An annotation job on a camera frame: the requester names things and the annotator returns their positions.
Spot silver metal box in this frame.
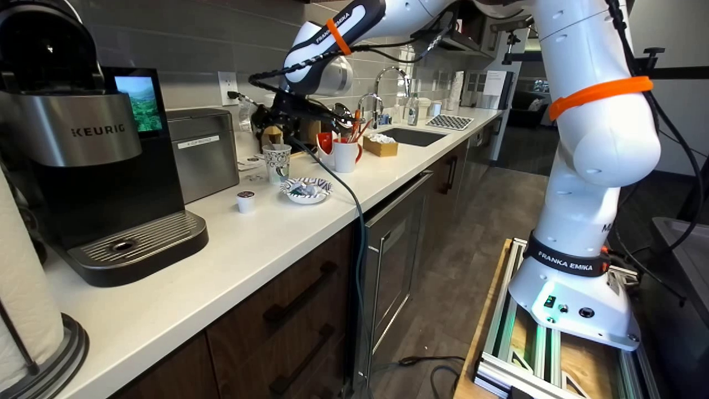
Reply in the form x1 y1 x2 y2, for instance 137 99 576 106
167 106 241 206

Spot black Keurig coffee machine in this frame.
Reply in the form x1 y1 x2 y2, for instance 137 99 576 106
0 0 212 291

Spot orange strap on arm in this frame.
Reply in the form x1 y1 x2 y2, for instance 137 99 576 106
545 72 657 124
325 16 354 57

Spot white coffee pod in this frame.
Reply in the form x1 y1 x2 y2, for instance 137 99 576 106
236 189 259 214

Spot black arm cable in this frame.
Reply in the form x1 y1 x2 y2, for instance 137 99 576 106
606 0 705 255

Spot black sink basin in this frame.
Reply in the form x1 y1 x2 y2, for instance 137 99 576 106
380 127 451 148

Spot red and white mug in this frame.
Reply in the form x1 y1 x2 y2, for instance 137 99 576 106
317 131 366 177

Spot wooden countertop organizer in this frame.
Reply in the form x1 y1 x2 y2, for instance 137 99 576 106
251 103 326 155

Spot grey drying mat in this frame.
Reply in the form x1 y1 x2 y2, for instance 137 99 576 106
425 112 474 133

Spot black floor cable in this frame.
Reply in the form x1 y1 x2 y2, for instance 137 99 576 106
397 354 469 399

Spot white paper towel roll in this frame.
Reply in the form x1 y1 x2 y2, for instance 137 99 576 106
0 172 70 395

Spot stainless dishwasher front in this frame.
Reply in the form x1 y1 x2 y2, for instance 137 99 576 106
361 172 434 359

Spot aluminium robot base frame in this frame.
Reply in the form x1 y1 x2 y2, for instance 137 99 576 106
452 235 666 399

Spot black paper towel holder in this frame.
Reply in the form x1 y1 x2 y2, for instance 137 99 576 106
0 312 91 399

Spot wooden box of sugar packets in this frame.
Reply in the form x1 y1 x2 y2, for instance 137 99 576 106
361 133 402 159

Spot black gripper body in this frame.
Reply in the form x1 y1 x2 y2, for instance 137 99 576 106
249 68 354 129

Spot dark wood cabinet drawers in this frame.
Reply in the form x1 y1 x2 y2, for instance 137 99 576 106
109 229 358 399

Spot black power cable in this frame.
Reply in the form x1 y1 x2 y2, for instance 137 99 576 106
227 89 376 395

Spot clear glass cup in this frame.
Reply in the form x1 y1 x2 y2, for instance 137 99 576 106
263 142 295 185

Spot blue patterned bowl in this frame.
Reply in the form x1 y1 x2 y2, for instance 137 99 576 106
280 174 335 209

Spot chrome faucet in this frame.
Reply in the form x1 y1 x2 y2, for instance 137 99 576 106
371 63 405 129

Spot white wall outlet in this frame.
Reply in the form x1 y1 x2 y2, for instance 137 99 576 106
217 71 241 106

